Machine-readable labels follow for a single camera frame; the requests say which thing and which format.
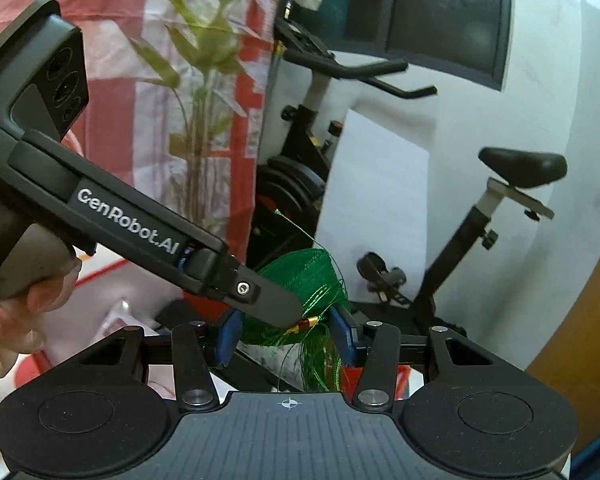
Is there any dark window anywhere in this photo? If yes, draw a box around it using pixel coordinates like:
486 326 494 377
291 0 512 89

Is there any black exercise bike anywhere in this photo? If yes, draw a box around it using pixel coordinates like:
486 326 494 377
247 15 568 330

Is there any red cardboard box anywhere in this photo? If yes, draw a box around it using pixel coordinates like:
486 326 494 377
14 259 416 406

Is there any pink printed backdrop cloth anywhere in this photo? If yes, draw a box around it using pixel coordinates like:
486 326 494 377
0 0 277 258

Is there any person left hand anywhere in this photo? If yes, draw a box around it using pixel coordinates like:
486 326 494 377
0 258 82 379

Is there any white foam sheet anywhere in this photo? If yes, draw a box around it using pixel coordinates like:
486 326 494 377
315 110 429 301

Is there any wooden door frame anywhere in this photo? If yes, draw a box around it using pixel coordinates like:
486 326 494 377
527 260 600 452

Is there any green fringe tassel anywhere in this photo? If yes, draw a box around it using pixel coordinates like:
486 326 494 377
239 209 354 395

